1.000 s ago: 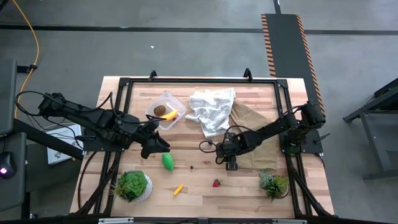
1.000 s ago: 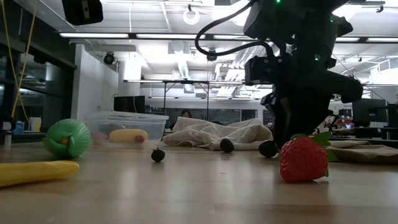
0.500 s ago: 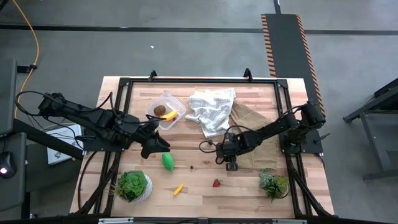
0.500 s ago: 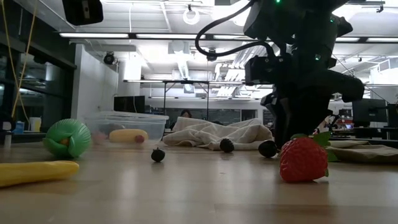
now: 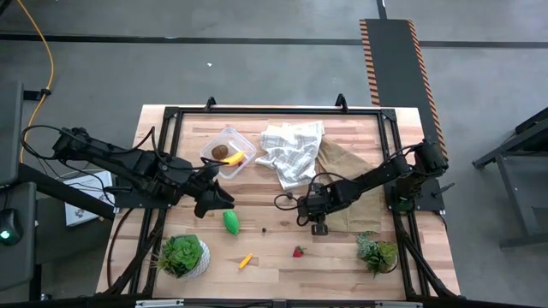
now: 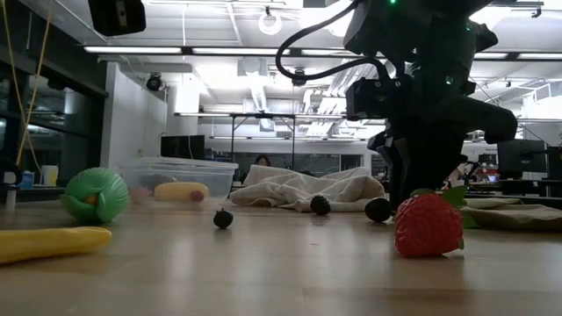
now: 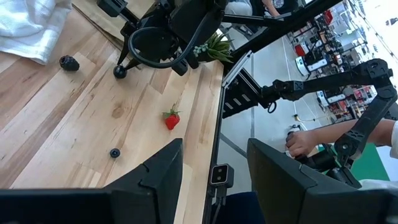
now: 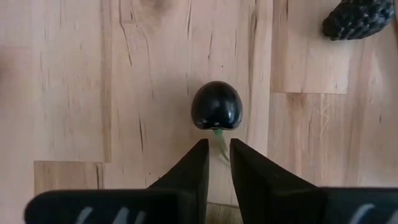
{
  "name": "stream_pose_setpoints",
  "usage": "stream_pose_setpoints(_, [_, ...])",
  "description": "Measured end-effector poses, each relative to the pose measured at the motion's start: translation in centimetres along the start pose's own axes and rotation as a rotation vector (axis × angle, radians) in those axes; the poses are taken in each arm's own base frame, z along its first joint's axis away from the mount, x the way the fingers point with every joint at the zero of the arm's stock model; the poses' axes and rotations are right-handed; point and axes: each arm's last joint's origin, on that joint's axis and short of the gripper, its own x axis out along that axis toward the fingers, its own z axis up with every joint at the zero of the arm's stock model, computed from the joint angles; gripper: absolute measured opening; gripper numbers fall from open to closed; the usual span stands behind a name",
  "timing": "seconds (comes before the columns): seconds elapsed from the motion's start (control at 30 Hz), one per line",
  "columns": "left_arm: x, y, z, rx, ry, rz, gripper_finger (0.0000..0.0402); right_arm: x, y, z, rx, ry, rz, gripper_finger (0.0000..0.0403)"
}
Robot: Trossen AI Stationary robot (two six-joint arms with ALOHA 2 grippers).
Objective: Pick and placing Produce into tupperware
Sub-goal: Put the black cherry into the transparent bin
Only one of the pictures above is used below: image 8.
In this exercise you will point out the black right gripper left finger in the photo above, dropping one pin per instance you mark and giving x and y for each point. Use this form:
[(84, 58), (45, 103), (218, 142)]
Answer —
[(174, 199)]

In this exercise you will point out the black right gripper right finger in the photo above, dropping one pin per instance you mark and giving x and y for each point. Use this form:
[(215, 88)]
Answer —
[(280, 199)]

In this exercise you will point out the glossy black toy grape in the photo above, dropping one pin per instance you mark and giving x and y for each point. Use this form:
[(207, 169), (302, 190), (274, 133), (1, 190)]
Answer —
[(216, 105)]

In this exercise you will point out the black toy blackberry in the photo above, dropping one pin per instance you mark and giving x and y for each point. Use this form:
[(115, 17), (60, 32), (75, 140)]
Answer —
[(357, 18)]

